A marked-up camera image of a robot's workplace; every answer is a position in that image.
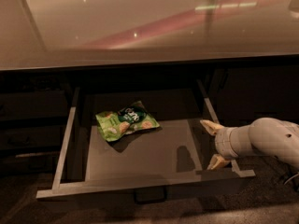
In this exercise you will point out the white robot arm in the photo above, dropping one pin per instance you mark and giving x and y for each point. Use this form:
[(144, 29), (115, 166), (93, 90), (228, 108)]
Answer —
[(263, 137)]

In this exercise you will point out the green packet in drawer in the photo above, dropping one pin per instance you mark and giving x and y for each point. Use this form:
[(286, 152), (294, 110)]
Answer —
[(133, 118)]

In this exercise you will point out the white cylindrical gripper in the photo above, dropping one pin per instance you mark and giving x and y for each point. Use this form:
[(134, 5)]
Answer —
[(223, 144)]

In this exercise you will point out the black stand with cable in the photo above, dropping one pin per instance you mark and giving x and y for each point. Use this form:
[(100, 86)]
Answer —
[(292, 178)]

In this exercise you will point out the dark drawer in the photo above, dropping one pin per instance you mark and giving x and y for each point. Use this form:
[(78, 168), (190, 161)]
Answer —
[(152, 166), (47, 136), (29, 163), (32, 105)]

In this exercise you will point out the dark cabinet door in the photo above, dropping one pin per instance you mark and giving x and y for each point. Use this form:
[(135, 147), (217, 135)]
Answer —
[(242, 95)]

